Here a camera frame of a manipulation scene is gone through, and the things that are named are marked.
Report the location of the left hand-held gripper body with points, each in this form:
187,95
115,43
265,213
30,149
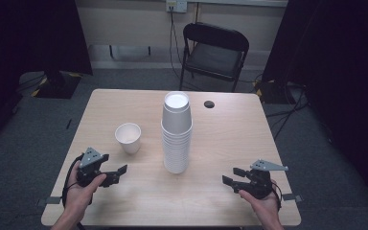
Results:
89,159

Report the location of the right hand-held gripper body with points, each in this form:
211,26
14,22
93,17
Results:
258,183

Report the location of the black folding chair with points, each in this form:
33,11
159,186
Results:
214,59

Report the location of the stack of white cups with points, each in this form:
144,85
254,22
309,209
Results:
176,150

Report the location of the black round table grommet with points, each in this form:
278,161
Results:
209,104

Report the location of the person's left hand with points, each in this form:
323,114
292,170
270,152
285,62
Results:
78,198

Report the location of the grey tape strip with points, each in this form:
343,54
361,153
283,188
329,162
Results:
292,198
52,200

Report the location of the single white paper cup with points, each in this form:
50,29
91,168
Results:
128,137

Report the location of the white wall socket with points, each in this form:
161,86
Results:
176,5

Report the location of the black curtain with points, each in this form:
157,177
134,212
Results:
341,64
28,35

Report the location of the black stand base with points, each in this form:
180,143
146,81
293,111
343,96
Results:
57,85

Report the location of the person's right hand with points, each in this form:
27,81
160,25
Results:
266,207

